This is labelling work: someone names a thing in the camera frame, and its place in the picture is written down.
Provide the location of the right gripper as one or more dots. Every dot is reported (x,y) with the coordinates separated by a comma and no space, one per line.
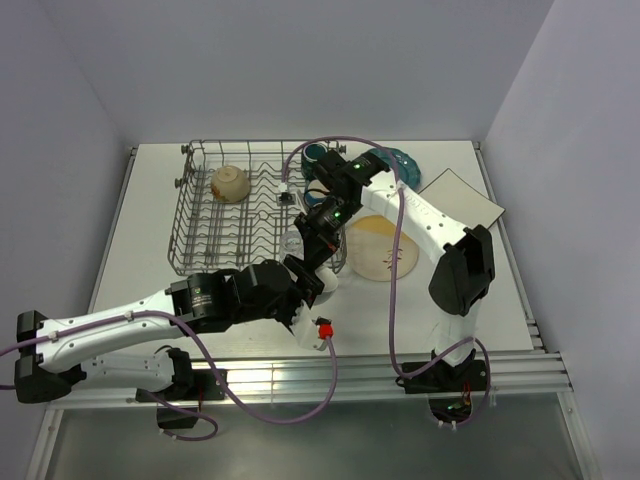
(319,243)

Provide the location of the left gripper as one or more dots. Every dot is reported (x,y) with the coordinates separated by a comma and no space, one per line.
(305,287)

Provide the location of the dark blue mug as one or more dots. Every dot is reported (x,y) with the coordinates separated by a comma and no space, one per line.
(315,192)

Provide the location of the clear glass mug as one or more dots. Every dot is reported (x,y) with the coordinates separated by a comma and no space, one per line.
(291,243)

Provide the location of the white bowl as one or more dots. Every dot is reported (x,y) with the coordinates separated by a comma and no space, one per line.
(330,281)

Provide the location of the cream yellow plate leaf motif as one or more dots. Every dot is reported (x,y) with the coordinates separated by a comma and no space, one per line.
(370,241)

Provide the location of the teal green mug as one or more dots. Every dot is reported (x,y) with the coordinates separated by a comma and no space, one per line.
(309,157)

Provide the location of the cream bowl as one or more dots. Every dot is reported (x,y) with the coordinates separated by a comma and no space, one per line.
(230,184)

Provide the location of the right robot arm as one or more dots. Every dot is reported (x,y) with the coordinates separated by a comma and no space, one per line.
(463,257)

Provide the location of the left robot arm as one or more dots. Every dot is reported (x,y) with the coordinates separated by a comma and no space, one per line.
(57,355)

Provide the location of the teal scalloped plate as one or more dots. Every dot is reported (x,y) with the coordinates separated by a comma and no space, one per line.
(402,163)

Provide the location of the white square plate black rim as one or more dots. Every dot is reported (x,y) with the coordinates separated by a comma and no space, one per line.
(455,198)

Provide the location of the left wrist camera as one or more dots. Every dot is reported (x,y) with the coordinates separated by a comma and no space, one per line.
(307,331)

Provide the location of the grey wire dish rack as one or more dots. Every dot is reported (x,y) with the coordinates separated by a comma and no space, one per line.
(207,235)

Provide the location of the aluminium rail frame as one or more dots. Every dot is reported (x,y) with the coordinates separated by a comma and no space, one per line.
(530,426)

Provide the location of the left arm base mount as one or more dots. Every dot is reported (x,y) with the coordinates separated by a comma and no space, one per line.
(203,387)

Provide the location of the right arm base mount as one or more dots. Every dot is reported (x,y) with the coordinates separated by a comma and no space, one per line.
(469,383)

